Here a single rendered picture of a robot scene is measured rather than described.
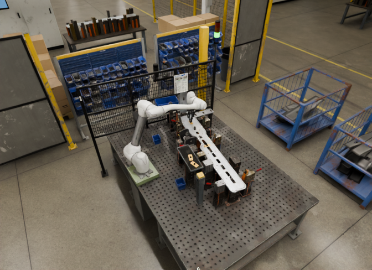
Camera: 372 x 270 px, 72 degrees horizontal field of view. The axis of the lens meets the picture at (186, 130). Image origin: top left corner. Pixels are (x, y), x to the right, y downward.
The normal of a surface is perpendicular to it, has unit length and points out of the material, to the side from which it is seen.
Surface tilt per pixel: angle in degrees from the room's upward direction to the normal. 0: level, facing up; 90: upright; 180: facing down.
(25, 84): 91
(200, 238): 0
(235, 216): 0
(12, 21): 90
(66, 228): 0
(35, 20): 90
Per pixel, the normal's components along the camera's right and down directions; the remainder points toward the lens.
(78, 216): 0.00, -0.77
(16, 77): 0.54, 0.54
